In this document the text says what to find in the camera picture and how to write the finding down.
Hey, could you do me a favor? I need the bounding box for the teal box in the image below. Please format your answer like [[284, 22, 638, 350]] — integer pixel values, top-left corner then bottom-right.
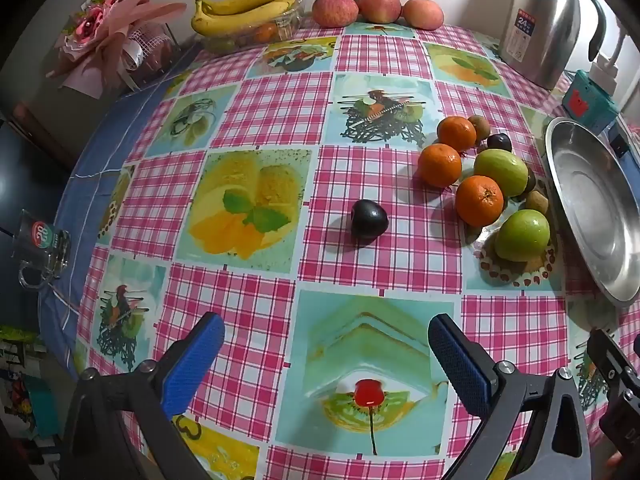
[[561, 70, 618, 136]]

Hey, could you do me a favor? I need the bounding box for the stainless steel thermos jug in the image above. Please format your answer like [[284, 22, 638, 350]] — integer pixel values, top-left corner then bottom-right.
[[498, 0, 607, 91]]

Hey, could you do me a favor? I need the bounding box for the pink checkered fruit-print tablecloth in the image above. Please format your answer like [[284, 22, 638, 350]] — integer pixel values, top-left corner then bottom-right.
[[37, 22, 640, 480]]

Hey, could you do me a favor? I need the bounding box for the red apple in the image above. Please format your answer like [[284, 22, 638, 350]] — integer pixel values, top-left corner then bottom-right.
[[402, 0, 445, 30], [312, 0, 360, 28], [352, 0, 402, 24]]

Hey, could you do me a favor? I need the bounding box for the stainless steel basin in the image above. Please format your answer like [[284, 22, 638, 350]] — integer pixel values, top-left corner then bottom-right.
[[544, 116, 640, 308]]

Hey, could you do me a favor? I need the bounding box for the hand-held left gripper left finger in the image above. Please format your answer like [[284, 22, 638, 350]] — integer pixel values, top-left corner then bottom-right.
[[60, 311, 226, 480]]

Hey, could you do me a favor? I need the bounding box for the green apple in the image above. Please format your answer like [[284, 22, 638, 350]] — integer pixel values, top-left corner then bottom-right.
[[473, 148, 529, 197], [495, 209, 551, 263]]

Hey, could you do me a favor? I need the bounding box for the yellow banana bunch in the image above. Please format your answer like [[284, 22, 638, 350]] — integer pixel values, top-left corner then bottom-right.
[[191, 0, 315, 37]]

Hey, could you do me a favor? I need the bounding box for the orange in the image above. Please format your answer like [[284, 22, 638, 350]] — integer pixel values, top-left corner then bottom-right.
[[417, 143, 463, 188], [437, 116, 477, 153], [455, 175, 505, 227]]

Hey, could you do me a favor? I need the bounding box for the pink flower bouquet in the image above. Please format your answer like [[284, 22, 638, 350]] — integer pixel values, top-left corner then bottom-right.
[[46, 0, 188, 98]]

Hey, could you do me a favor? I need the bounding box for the clear plastic fruit container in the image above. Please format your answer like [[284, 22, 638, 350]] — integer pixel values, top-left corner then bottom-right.
[[200, 0, 307, 53]]

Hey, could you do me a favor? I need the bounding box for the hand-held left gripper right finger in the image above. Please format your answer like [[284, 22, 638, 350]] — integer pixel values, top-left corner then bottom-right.
[[427, 313, 593, 480]]

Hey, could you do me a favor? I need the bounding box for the glass mug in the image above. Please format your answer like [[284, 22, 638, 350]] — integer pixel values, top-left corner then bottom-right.
[[11, 209, 72, 291]]

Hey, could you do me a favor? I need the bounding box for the white plug adapter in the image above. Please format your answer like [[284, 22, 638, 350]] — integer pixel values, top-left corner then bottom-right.
[[590, 35, 628, 96]]

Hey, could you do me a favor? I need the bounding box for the small brown fruit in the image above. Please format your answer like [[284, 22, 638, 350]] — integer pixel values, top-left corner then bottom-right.
[[467, 115, 491, 142], [524, 190, 549, 215]]

